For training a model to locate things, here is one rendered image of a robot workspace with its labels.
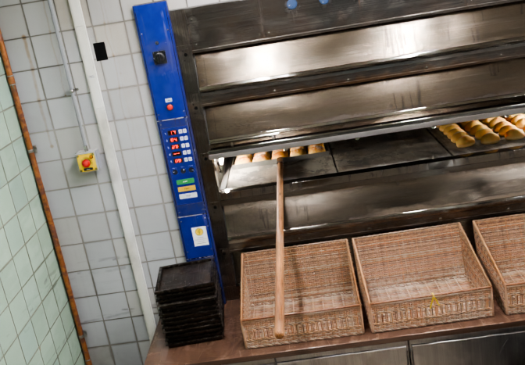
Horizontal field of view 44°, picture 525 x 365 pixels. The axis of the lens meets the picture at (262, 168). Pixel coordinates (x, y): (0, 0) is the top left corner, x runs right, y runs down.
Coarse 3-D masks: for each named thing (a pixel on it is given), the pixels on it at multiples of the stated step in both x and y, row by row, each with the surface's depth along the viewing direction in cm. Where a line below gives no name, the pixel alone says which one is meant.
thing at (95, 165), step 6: (90, 150) 317; (96, 150) 317; (78, 156) 314; (84, 156) 314; (96, 156) 315; (78, 162) 315; (90, 162) 315; (96, 162) 315; (84, 168) 316; (90, 168) 316; (96, 168) 316
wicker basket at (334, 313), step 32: (256, 256) 331; (288, 256) 331; (320, 256) 329; (256, 288) 332; (288, 288) 331; (320, 288) 330; (352, 288) 325; (256, 320) 291; (288, 320) 291; (320, 320) 290; (352, 320) 290
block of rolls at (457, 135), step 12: (480, 120) 376; (492, 120) 357; (504, 120) 357; (516, 120) 355; (444, 132) 360; (456, 132) 344; (480, 132) 341; (492, 132) 341; (504, 132) 339; (516, 132) 331; (456, 144) 335; (468, 144) 332
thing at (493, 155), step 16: (432, 160) 322; (448, 160) 319; (464, 160) 319; (480, 160) 319; (320, 176) 327; (336, 176) 323; (352, 176) 322; (368, 176) 322; (384, 176) 322; (224, 192) 326; (240, 192) 326; (256, 192) 326; (272, 192) 325
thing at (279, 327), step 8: (280, 168) 340; (280, 176) 328; (280, 184) 315; (280, 192) 304; (280, 200) 294; (280, 208) 284; (280, 216) 275; (280, 224) 266; (280, 232) 258; (280, 240) 251; (280, 248) 244; (280, 256) 237; (280, 264) 231; (280, 272) 225; (280, 280) 219; (280, 288) 213; (280, 296) 208; (280, 304) 204; (280, 312) 199; (280, 320) 194; (280, 328) 190; (280, 336) 189
